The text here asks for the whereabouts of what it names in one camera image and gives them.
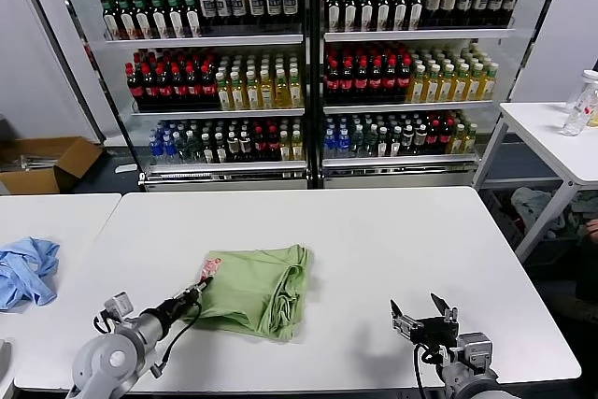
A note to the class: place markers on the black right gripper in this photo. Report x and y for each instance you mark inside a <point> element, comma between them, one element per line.
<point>434,332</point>

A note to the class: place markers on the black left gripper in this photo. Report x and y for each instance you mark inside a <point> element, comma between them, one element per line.
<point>175,310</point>

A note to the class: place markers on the light green shirt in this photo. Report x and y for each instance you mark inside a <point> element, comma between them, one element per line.
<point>247,291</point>

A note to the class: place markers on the yellow drink bottle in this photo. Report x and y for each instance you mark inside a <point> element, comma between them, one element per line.
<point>594,116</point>

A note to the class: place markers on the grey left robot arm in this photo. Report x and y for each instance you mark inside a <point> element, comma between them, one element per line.
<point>107,361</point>

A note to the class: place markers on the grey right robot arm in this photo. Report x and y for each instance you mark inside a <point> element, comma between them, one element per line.
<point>467,382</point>

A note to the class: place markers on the pale grey clothes pile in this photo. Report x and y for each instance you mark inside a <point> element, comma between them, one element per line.
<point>532,203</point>

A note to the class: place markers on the person hand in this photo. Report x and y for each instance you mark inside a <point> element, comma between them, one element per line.
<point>592,230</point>

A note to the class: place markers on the white beverage cooler cabinet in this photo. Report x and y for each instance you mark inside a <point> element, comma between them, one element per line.
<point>224,179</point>
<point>397,177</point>

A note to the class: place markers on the white cooler shelf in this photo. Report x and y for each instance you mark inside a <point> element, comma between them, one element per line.
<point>205,40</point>
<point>397,161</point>
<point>420,35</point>
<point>224,166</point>
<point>215,112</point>
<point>406,107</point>

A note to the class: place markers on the small white floor plate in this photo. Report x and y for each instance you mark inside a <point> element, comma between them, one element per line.
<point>126,168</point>

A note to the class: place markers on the clear green water bottle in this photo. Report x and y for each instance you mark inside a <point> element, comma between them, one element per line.
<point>357,142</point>
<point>370,141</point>
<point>182,149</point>
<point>194,149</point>

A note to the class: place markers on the white cap dark tea bottle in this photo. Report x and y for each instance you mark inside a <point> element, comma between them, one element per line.
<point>220,149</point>
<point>232,146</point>
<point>207,149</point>
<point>395,142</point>
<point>383,142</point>
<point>420,138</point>
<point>245,146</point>
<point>408,139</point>

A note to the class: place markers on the blue label water bottle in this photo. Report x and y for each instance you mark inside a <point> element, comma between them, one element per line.
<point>344,143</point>
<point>330,144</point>
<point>169,149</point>
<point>155,149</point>

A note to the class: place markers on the red cap cola bottle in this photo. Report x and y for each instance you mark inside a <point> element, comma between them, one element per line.
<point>332,83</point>
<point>180,88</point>
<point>273,144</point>
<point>150,88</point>
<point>260,144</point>
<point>347,83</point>
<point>209,88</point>
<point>165,88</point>
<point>361,83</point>
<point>404,83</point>
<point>194,88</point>
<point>135,88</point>
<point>433,137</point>
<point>390,83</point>
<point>446,136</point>
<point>376,83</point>

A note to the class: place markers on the yellow tea bottle green label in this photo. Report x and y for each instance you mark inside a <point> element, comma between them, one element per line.
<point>296,146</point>
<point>296,93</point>
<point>470,138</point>
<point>238,95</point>
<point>417,86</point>
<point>475,85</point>
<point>488,83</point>
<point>447,86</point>
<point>282,94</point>
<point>267,95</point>
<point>284,146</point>
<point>252,95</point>
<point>432,86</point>
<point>224,95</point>
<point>461,86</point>
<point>458,139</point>

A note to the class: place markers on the crumpled light blue garment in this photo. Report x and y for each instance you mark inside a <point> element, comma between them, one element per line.
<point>25,273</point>

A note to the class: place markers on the open cardboard box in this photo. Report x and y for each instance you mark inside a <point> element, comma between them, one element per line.
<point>75,156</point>

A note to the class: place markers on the crumpled grey green garment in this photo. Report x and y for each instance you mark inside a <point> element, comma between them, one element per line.
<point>584,212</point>

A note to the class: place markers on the bundle of metal rods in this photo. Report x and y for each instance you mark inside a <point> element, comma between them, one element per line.
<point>32,163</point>

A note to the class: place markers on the white side table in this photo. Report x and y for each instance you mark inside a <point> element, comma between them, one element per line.
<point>537,132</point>

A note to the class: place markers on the clear bottle white cap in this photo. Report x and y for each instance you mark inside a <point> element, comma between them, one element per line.
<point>575,123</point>

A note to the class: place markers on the open glass cooler door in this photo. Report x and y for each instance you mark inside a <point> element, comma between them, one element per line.
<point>530,46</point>
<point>85,46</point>

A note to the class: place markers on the green cap dark tea bottle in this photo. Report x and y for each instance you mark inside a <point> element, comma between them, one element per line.
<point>176,19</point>
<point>126,20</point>
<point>192,19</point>
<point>333,9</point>
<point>416,9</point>
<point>383,9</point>
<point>350,9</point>
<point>366,9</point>
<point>400,9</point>
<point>142,20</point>
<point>159,20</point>
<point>110,20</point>

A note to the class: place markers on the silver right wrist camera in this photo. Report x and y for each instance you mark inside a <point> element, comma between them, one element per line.
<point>474,347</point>

